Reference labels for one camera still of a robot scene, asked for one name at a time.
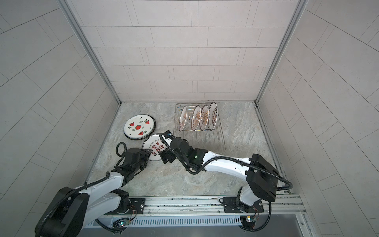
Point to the metal wire dish rack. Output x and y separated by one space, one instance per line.
212 140

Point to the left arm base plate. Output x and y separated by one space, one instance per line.
136 207

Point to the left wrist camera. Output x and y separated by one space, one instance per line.
121 148

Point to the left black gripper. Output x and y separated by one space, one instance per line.
144 153

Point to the circuit board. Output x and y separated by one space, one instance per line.
248 222
121 224

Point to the white red patterned plate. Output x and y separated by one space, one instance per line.
183 118

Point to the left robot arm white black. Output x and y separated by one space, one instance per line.
72 209

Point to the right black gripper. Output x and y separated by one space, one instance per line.
162 153

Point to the right aluminium corner profile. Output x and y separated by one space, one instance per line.
284 42

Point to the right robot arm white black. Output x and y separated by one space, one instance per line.
263 180

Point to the aluminium mounting rail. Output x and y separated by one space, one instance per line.
188 205

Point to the sunburst pattern plate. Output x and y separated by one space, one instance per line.
204 117

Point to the left aluminium corner profile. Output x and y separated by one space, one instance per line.
87 47

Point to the aluminium corner profile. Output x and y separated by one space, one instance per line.
87 47
284 42

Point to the right circuit board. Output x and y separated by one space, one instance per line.
248 222

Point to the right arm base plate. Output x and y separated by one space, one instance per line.
233 205

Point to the white plate fruit pattern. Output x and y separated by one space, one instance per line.
139 127

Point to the left circuit board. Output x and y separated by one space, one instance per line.
121 224

